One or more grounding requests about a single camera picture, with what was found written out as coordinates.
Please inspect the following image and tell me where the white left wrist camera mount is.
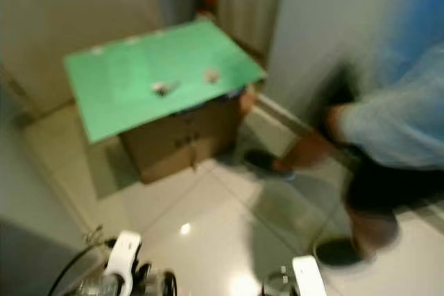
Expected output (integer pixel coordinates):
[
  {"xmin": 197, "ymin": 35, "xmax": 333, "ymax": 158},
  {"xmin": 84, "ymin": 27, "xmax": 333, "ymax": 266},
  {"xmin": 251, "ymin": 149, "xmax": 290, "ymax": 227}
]
[{"xmin": 108, "ymin": 230, "xmax": 143, "ymax": 279}]

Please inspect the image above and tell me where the person in light blue shirt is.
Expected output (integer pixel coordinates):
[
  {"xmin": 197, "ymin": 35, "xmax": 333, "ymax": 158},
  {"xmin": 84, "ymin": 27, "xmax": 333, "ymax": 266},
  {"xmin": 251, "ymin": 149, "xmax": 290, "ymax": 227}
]
[{"xmin": 274, "ymin": 0, "xmax": 444, "ymax": 261}]

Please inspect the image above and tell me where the green board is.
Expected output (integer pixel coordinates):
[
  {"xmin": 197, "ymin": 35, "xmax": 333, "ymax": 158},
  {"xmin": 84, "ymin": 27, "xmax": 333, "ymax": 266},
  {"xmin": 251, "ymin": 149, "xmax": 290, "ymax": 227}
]
[{"xmin": 62, "ymin": 17, "xmax": 267, "ymax": 146}]

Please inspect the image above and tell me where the small metal door stopper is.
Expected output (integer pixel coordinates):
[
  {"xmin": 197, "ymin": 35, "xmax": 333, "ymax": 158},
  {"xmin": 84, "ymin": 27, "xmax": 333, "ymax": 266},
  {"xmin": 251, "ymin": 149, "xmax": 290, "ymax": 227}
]
[{"xmin": 87, "ymin": 225, "xmax": 105, "ymax": 243}]

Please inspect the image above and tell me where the brown cardboard box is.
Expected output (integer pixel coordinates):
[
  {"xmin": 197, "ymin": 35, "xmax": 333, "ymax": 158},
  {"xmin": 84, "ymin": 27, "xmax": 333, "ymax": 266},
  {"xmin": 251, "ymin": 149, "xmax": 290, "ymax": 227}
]
[{"xmin": 119, "ymin": 88, "xmax": 256, "ymax": 184}]

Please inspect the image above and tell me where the small pale round object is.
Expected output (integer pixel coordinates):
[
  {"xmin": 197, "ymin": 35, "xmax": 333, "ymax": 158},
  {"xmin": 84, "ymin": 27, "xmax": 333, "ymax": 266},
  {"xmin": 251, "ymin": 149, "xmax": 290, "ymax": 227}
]
[{"xmin": 203, "ymin": 67, "xmax": 221, "ymax": 83}]

